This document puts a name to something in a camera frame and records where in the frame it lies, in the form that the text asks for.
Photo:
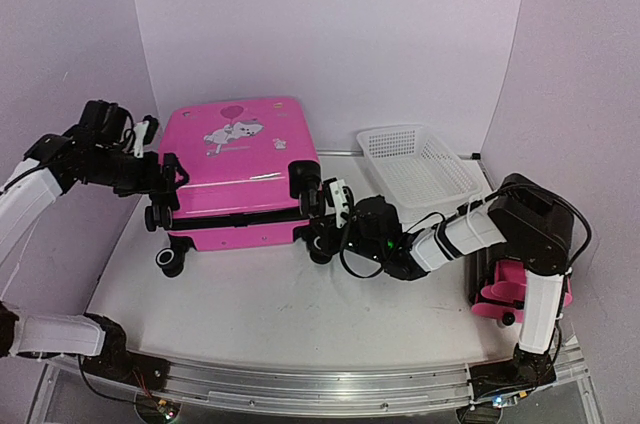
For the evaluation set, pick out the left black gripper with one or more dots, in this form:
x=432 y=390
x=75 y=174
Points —
x=151 y=183

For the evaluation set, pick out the pink hard-shell suitcase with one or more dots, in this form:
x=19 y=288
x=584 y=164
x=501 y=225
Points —
x=255 y=178

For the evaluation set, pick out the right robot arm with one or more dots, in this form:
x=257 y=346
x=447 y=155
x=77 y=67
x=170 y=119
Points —
x=538 y=228

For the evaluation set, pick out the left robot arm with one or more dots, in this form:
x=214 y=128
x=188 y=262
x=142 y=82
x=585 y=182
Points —
x=106 y=147

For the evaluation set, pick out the white perforated plastic basket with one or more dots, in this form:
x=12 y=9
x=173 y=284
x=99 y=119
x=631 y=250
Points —
x=416 y=171

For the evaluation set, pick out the black and pink drawer organizer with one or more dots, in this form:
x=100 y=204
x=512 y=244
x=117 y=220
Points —
x=495 y=283

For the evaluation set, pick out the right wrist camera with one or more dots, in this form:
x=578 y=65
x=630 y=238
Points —
x=338 y=196

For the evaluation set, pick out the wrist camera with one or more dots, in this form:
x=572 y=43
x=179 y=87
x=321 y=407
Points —
x=338 y=196
x=144 y=132

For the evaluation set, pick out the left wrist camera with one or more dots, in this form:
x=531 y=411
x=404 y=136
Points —
x=144 y=132

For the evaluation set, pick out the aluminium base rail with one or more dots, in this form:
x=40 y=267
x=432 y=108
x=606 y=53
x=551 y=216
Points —
x=288 y=392

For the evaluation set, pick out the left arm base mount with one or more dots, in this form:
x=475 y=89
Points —
x=117 y=364

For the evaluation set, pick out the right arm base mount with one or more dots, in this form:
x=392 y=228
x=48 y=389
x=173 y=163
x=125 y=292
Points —
x=506 y=377

